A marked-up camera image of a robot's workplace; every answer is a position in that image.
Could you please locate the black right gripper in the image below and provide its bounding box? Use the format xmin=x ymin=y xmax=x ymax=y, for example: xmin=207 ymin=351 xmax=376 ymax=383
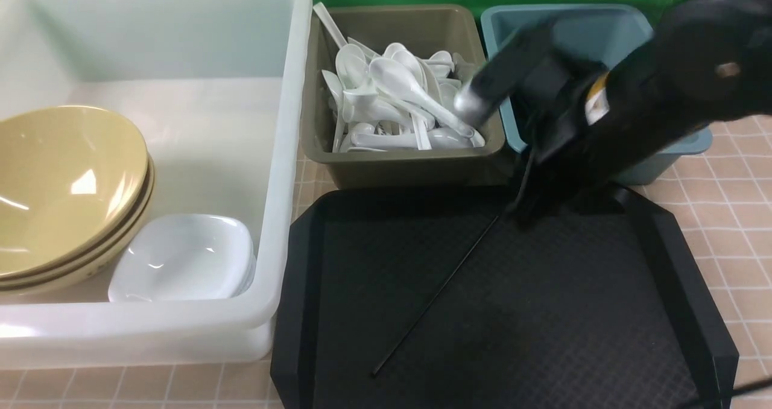
xmin=507 ymin=52 xmax=670 ymax=229

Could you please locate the black chopstick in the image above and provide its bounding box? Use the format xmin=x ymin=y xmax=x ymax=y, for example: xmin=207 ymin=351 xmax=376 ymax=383
xmin=371 ymin=150 xmax=534 ymax=376

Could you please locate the yellow noodle bowl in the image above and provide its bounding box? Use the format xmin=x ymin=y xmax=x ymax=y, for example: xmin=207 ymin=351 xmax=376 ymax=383
xmin=1 ymin=106 xmax=151 ymax=278

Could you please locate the white ceramic soup spoon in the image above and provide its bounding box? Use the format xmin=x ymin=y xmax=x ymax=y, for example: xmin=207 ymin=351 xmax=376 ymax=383
xmin=369 ymin=57 xmax=475 ymax=139

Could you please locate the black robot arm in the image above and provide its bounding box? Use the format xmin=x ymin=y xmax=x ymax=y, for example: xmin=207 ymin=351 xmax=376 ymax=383
xmin=509 ymin=0 xmax=770 ymax=227

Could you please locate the yellow bowl in tub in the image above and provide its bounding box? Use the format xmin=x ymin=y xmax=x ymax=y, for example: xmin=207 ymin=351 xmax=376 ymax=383
xmin=0 ymin=156 xmax=156 ymax=297

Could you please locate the blue plastic bin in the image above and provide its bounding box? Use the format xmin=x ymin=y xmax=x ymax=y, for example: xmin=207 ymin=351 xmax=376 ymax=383
xmin=480 ymin=4 xmax=712 ymax=185

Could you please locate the black plastic serving tray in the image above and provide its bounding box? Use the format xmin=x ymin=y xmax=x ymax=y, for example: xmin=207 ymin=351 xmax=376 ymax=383
xmin=271 ymin=186 xmax=739 ymax=408

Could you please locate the olive brown plastic bin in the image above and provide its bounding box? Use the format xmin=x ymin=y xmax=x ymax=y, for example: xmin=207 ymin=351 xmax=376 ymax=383
xmin=299 ymin=4 xmax=505 ymax=189

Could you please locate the pile of white spoons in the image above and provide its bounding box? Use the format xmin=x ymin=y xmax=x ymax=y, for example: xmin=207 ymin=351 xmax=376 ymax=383
xmin=312 ymin=3 xmax=486 ymax=153

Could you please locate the large white plastic tub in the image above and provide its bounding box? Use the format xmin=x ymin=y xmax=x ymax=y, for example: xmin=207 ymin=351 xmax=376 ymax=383
xmin=2 ymin=0 xmax=312 ymax=370

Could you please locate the white dish in tub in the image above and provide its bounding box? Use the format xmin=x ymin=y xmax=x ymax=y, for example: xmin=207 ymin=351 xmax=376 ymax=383
xmin=108 ymin=214 xmax=256 ymax=303

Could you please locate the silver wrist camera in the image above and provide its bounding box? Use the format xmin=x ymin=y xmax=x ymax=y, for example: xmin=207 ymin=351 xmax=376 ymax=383
xmin=453 ymin=19 xmax=555 ymax=127

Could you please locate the black cable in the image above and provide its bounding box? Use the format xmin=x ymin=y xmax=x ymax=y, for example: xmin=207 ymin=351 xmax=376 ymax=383
xmin=682 ymin=376 xmax=772 ymax=409

